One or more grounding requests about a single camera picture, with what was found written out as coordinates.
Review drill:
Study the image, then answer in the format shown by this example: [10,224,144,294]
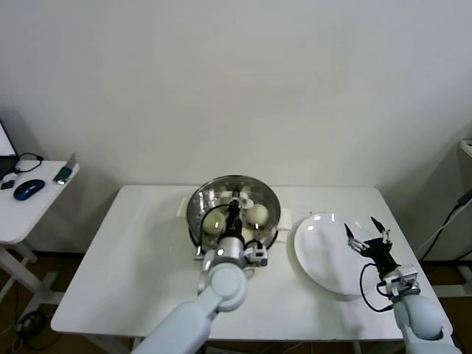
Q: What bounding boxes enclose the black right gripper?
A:
[344,216,402,276]

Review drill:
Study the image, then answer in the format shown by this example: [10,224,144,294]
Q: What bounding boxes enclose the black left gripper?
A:
[223,186,246,240]

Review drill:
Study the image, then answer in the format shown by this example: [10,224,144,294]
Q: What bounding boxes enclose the stainless steel steamer basket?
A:
[187,176,283,254]

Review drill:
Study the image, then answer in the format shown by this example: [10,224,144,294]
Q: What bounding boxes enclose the steel steamer pot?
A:
[178,197,293,276]

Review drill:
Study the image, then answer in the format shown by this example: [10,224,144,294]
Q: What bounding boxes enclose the white round plate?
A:
[294,212,386,299]

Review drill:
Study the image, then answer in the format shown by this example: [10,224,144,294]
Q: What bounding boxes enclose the white stand base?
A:
[431,257,472,298]

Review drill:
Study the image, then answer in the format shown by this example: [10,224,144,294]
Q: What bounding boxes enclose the white side desk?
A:
[0,159,81,307]

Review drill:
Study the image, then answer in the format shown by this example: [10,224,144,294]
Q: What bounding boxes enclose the blue computer mouse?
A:
[13,178,46,201]

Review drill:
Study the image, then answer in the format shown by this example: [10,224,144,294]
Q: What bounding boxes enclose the black laptop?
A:
[0,117,20,178]

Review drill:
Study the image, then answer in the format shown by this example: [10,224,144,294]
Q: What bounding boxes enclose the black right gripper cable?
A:
[359,262,395,313]

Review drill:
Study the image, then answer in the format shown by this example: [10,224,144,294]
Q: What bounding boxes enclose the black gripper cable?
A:
[359,262,395,313]
[194,208,226,261]

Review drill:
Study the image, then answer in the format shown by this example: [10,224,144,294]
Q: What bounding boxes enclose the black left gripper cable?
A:
[194,208,226,261]

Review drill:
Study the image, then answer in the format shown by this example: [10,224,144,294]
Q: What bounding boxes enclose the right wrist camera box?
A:
[385,263,421,296]

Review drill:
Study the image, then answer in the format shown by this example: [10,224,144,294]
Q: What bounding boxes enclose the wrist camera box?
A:
[385,263,421,296]
[243,243,269,267]

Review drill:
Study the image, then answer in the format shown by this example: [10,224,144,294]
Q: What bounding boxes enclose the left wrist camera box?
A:
[243,243,269,267]

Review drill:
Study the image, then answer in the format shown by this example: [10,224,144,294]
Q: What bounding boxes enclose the white wall cable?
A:
[420,201,472,255]

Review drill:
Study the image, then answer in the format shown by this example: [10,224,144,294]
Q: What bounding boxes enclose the black wall cable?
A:
[422,190,472,259]

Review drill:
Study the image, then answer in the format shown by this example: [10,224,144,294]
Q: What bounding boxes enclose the green handled scraper tool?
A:
[53,152,80,185]

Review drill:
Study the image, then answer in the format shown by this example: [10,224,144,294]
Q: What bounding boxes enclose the black looped desk cable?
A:
[14,151,44,173]

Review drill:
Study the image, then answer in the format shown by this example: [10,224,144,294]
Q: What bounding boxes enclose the floor power strip with cables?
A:
[14,309,52,351]

